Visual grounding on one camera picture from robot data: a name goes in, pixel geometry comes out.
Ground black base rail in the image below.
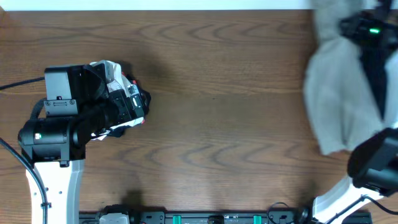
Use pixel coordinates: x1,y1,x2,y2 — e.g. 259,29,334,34
79,205,373,224

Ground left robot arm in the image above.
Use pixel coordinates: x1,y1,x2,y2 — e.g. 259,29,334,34
18,60,151,223

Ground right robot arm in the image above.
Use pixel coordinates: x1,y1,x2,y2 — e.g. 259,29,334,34
296,1,397,223

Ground white folded t-shirt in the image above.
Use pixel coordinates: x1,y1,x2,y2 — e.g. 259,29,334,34
90,60,150,141

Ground grey-green shorts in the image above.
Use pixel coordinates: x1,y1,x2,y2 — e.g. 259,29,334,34
303,0,397,155

